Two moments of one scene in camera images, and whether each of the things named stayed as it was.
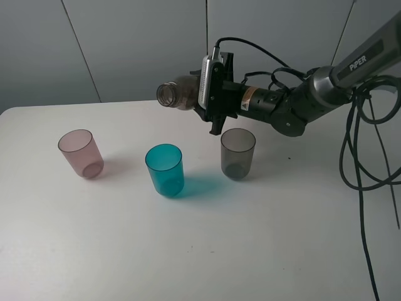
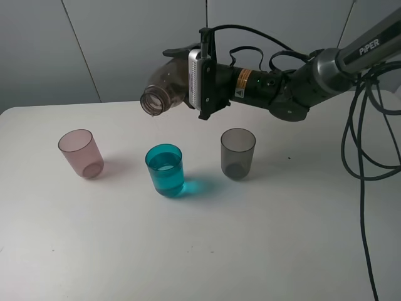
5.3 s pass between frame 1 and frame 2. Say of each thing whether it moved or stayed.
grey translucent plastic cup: stayed
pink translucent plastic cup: stayed
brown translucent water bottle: moved
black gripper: moved
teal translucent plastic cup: stayed
